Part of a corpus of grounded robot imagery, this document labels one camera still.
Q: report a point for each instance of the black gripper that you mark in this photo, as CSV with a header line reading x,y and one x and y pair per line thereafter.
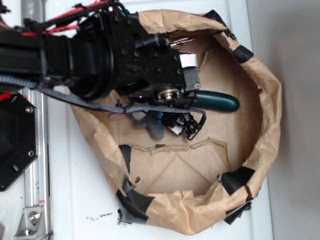
x,y
118,54

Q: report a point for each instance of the gray plush animal toy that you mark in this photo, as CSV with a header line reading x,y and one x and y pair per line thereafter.
x,y
150,120

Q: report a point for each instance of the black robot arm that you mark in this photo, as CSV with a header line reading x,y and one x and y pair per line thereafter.
x,y
45,55

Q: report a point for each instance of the brown paper bag tray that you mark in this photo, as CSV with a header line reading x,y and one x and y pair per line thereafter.
x,y
188,186

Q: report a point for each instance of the aluminium extrusion rail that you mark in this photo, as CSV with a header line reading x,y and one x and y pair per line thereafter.
x,y
37,175

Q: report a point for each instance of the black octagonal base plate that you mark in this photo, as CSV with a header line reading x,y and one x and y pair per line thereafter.
x,y
18,138

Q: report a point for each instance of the silver corner bracket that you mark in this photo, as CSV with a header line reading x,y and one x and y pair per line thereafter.
x,y
32,225

